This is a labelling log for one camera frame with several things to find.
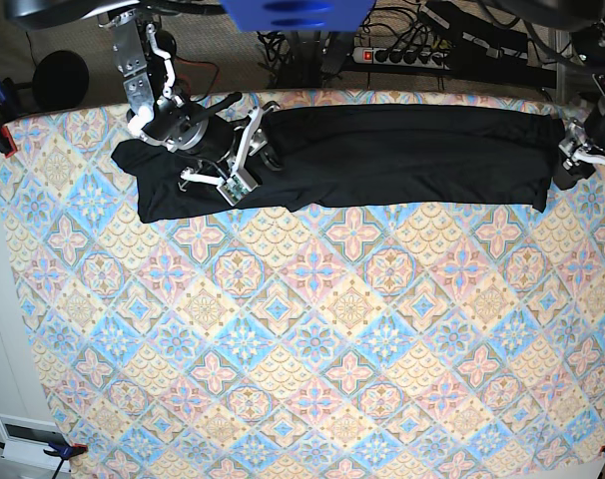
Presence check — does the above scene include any black round stool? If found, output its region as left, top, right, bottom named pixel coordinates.
left=32, top=50, right=90, bottom=112

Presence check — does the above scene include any red black clamp left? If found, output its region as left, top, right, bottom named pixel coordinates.
left=0, top=115, right=17, bottom=159

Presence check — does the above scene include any white power strip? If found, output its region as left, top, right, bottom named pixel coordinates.
left=351, top=47, right=448, bottom=70

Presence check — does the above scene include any patterned tablecloth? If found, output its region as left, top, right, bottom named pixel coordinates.
left=0, top=106, right=605, bottom=478

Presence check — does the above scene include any black long-sleeve t-shirt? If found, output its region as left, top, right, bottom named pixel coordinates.
left=110, top=103, right=567, bottom=224

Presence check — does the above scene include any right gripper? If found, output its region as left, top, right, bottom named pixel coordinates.
left=157, top=102, right=280, bottom=173

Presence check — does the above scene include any white wall vent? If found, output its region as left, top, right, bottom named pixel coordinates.
left=0, top=414, right=66, bottom=471

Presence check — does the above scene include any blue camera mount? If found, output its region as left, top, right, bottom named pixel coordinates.
left=221, top=0, right=375, bottom=32

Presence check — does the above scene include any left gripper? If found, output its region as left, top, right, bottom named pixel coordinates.
left=554, top=99, right=605, bottom=190

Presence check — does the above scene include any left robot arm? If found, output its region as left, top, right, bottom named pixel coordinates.
left=477, top=1, right=605, bottom=190

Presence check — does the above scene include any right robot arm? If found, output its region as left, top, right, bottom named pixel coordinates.
left=4, top=1, right=282, bottom=185

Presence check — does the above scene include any blue clamp bottom left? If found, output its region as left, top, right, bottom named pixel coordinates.
left=0, top=440, right=88, bottom=478

